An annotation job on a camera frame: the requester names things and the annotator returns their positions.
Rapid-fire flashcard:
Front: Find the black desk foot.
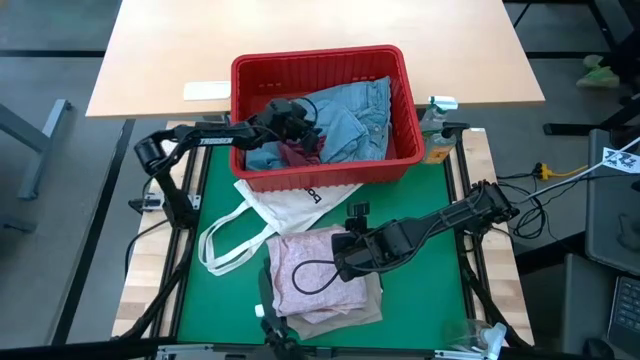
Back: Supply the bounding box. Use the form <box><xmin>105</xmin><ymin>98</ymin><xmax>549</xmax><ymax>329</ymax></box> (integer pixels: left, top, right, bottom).
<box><xmin>543</xmin><ymin>99</ymin><xmax>640</xmax><ymax>137</ymax></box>

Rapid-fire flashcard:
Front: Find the red plastic laundry basket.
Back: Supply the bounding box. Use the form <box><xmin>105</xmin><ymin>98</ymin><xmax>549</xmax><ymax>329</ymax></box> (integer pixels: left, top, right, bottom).
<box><xmin>229</xmin><ymin>44</ymin><xmax>427</xmax><ymax>194</ymax></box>

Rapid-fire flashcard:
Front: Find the green label spray bottle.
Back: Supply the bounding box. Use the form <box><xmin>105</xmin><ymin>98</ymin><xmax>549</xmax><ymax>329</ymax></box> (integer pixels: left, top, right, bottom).
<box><xmin>418</xmin><ymin>95</ymin><xmax>459</xmax><ymax>137</ymax></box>

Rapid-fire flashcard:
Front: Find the light wooden desk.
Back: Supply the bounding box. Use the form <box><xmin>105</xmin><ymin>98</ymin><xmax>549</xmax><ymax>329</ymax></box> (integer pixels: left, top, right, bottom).
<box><xmin>85</xmin><ymin>0</ymin><xmax>546</xmax><ymax>120</ymax></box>

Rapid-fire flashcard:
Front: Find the yellow extension cord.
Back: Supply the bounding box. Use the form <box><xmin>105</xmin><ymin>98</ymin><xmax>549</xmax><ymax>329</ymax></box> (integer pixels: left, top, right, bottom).
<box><xmin>533</xmin><ymin>161</ymin><xmax>590</xmax><ymax>181</ymax></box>

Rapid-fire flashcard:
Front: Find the black keyboard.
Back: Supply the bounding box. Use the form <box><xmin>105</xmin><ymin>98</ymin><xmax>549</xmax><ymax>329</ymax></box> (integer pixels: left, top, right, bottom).
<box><xmin>606</xmin><ymin>275</ymin><xmax>640</xmax><ymax>355</ymax></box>

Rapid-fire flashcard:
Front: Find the person's leg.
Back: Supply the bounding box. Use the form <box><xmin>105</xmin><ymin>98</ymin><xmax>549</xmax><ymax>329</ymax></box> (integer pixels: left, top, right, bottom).
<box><xmin>602</xmin><ymin>29</ymin><xmax>640</xmax><ymax>86</ymax></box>

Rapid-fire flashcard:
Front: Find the white cable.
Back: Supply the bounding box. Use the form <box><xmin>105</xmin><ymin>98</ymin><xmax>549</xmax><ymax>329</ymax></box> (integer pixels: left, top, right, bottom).
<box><xmin>527</xmin><ymin>135</ymin><xmax>640</xmax><ymax>199</ymax></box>

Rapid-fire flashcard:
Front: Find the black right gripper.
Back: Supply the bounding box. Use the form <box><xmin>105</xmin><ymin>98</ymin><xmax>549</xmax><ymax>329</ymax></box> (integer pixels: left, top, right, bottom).
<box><xmin>348</xmin><ymin>201</ymin><xmax>417</xmax><ymax>275</ymax></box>

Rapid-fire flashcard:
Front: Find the clear bottle orange label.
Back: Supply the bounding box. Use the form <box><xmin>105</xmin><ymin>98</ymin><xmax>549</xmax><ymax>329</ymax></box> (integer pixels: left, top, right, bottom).
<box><xmin>422</xmin><ymin>130</ymin><xmax>457</xmax><ymax>166</ymax></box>

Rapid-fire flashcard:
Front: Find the green table mat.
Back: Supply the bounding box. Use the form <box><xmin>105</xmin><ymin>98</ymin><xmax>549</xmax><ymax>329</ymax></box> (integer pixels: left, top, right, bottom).
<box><xmin>177</xmin><ymin>124</ymin><xmax>469</xmax><ymax>349</ymax></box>

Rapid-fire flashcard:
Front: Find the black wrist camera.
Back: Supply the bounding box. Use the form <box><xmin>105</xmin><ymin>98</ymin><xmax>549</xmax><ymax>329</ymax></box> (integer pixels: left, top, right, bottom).
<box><xmin>332</xmin><ymin>232</ymin><xmax>369</xmax><ymax>283</ymax></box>
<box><xmin>269</xmin><ymin>98</ymin><xmax>297</xmax><ymax>119</ymax></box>

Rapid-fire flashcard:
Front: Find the dark green shirt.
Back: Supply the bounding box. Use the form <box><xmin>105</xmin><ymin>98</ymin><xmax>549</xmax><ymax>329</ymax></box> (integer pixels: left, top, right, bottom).
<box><xmin>256</xmin><ymin>254</ymin><xmax>289</xmax><ymax>334</ymax></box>

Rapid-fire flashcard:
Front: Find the pink garment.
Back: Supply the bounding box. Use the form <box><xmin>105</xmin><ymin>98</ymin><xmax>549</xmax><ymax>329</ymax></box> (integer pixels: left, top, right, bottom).
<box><xmin>265</xmin><ymin>224</ymin><xmax>370</xmax><ymax>325</ymax></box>

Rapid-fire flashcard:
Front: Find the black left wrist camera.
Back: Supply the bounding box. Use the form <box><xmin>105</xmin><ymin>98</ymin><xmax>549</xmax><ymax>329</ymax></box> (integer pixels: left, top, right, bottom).
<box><xmin>269</xmin><ymin>98</ymin><xmax>297</xmax><ymax>119</ymax></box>

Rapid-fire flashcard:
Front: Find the maroon garment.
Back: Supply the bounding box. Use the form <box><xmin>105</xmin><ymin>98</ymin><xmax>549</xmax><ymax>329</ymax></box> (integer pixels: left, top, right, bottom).
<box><xmin>282</xmin><ymin>138</ymin><xmax>324</xmax><ymax>168</ymax></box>

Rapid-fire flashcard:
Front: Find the blue denim garment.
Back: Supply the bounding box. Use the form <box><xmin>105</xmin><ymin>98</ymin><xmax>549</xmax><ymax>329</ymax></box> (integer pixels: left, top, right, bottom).
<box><xmin>244</xmin><ymin>75</ymin><xmax>393</xmax><ymax>172</ymax></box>

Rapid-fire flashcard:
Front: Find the grey desk leg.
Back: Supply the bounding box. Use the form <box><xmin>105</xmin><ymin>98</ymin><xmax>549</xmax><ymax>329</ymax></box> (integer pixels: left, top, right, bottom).
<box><xmin>0</xmin><ymin>98</ymin><xmax>73</xmax><ymax>202</ymax></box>

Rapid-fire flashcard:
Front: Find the white patterned tag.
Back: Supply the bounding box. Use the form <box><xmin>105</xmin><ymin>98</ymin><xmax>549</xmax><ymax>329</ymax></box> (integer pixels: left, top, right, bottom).
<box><xmin>601</xmin><ymin>146</ymin><xmax>640</xmax><ymax>175</ymax></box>

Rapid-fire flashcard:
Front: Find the white label strip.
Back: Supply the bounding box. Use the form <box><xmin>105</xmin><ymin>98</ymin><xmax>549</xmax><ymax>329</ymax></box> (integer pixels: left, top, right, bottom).
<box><xmin>182</xmin><ymin>80</ymin><xmax>232</xmax><ymax>102</ymax></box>

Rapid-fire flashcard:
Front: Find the white canvas tote bag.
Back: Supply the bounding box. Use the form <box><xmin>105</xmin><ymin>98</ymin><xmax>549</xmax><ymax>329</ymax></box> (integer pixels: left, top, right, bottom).
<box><xmin>197</xmin><ymin>178</ymin><xmax>364</xmax><ymax>277</ymax></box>

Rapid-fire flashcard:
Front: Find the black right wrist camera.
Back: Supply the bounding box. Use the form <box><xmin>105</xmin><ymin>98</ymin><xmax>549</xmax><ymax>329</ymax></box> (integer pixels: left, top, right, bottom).
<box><xmin>332</xmin><ymin>232</ymin><xmax>369</xmax><ymax>283</ymax></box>

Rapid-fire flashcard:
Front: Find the black cable bundle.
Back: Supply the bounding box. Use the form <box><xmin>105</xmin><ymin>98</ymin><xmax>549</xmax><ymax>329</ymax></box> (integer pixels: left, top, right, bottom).
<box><xmin>497</xmin><ymin>172</ymin><xmax>551</xmax><ymax>241</ymax></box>

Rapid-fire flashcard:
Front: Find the beige shirt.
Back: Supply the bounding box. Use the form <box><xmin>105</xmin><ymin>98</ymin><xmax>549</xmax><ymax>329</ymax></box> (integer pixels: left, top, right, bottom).
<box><xmin>287</xmin><ymin>272</ymin><xmax>384</xmax><ymax>341</ymax></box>

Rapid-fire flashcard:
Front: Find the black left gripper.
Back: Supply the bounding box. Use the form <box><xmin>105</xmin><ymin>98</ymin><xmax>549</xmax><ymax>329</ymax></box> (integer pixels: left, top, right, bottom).
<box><xmin>252</xmin><ymin>101</ymin><xmax>324</xmax><ymax>154</ymax></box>

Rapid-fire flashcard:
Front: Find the clear spray bottle white nozzle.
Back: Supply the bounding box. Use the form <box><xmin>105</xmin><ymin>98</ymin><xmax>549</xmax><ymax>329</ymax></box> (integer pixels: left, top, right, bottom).
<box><xmin>444</xmin><ymin>318</ymin><xmax>509</xmax><ymax>357</ymax></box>

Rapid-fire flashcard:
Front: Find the grey side table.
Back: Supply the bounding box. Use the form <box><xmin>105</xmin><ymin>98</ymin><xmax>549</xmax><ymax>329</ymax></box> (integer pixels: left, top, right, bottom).
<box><xmin>583</xmin><ymin>128</ymin><xmax>640</xmax><ymax>277</ymax></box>

